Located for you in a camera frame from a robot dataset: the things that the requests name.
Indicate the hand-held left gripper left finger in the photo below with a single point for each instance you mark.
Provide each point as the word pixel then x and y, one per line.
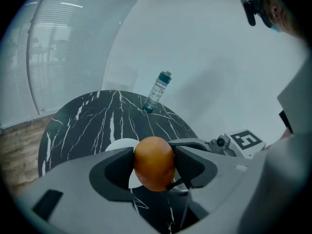
pixel 80 203

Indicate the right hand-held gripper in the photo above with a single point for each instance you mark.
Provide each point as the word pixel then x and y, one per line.
pixel 246 141

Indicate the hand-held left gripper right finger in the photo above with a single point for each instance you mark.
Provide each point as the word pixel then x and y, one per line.
pixel 226 179

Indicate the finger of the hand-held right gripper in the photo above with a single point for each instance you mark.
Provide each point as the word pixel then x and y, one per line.
pixel 179 186

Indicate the orange egg-shaped object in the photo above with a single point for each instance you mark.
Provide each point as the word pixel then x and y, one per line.
pixel 154 163

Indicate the white plate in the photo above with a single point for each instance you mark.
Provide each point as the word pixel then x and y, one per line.
pixel 122 144

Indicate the clear water bottle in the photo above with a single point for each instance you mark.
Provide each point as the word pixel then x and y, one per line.
pixel 157 91

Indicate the frosted glass partition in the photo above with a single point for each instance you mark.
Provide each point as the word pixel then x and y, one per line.
pixel 68 45

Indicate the person's head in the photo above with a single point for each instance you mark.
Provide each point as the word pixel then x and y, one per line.
pixel 280 8

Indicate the black head camera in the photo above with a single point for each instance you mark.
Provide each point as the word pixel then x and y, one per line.
pixel 249 11

